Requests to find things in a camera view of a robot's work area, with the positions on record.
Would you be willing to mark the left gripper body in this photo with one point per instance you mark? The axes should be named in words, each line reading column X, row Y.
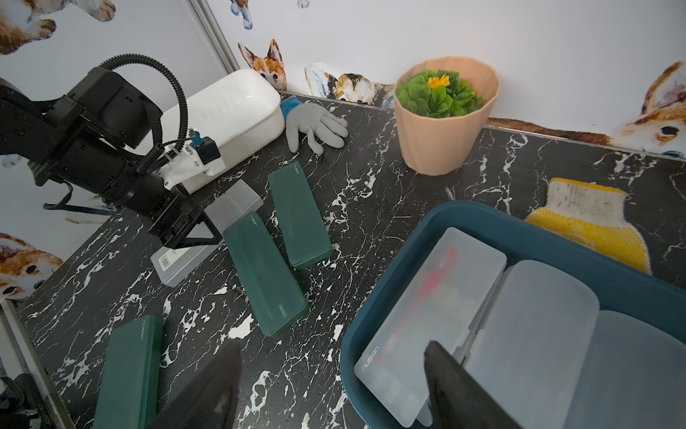
column 172, row 215

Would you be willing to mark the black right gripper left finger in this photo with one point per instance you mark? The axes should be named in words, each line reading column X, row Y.
column 211, row 399

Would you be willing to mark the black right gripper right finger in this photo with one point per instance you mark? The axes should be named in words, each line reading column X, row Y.
column 456, row 399

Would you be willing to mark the clear case with red pen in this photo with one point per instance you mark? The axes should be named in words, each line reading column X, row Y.
column 435, row 296

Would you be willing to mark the green pencil case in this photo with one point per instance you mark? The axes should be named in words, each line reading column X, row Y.
column 127, row 396
column 304, row 233
column 272, row 290

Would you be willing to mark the teal storage box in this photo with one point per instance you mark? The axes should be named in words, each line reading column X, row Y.
column 618, row 287

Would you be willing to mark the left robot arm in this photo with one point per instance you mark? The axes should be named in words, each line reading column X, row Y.
column 106, row 137

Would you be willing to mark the grey rubber glove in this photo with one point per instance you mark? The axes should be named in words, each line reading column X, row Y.
column 318, row 124

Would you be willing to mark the yellow knit glove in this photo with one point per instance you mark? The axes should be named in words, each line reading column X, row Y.
column 593, row 216

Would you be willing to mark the beige ribbed flower pot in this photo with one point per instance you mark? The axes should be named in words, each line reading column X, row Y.
column 437, row 146

